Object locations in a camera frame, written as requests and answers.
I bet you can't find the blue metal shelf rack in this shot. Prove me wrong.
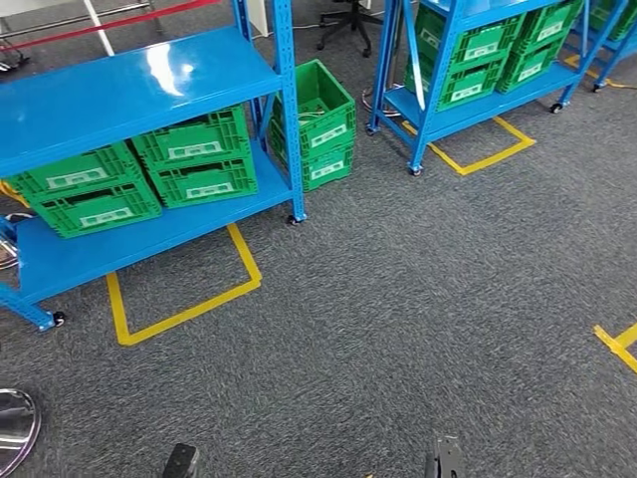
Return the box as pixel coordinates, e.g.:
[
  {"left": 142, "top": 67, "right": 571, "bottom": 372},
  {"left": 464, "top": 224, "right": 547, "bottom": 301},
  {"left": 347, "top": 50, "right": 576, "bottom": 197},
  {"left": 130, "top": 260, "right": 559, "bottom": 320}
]
[
  {"left": 0, "top": 0, "right": 308, "bottom": 334},
  {"left": 569, "top": 0, "right": 637, "bottom": 94},
  {"left": 367, "top": 0, "right": 630, "bottom": 177}
]

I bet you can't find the black office chair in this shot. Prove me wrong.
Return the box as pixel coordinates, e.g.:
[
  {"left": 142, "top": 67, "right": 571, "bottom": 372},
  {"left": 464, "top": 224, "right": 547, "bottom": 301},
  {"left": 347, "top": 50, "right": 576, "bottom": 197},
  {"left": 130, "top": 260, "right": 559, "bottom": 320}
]
[{"left": 316, "top": 0, "right": 386, "bottom": 59}]

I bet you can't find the black robot left foot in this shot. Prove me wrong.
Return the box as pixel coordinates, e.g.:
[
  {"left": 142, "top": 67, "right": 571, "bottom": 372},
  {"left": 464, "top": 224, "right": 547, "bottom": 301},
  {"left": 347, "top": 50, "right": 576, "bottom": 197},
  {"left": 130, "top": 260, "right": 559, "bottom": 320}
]
[{"left": 160, "top": 443, "right": 202, "bottom": 478}]

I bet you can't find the red barrier belt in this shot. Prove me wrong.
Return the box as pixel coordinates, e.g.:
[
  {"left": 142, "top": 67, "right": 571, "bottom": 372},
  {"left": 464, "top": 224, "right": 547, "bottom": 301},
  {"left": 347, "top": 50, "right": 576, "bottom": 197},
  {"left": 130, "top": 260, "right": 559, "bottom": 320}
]
[{"left": 0, "top": 0, "right": 223, "bottom": 53}]

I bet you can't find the black stanchion post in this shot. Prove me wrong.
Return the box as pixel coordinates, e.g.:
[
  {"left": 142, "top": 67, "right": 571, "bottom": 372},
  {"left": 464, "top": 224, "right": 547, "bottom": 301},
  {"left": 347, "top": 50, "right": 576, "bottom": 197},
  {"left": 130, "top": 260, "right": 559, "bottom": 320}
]
[{"left": 362, "top": 82, "right": 402, "bottom": 120}]

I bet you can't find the white desk steel frame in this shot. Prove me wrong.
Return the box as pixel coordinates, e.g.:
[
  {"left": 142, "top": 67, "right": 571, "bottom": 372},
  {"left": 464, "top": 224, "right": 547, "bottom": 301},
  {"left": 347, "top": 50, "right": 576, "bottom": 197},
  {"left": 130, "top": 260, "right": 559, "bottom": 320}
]
[
  {"left": 0, "top": 0, "right": 165, "bottom": 58},
  {"left": 245, "top": 0, "right": 269, "bottom": 39}
]

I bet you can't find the round metal base plate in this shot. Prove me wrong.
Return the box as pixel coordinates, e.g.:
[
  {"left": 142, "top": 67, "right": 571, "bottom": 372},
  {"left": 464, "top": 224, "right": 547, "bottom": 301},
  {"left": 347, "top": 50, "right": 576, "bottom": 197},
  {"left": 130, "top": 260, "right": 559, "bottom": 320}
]
[{"left": 0, "top": 387, "right": 42, "bottom": 478}]

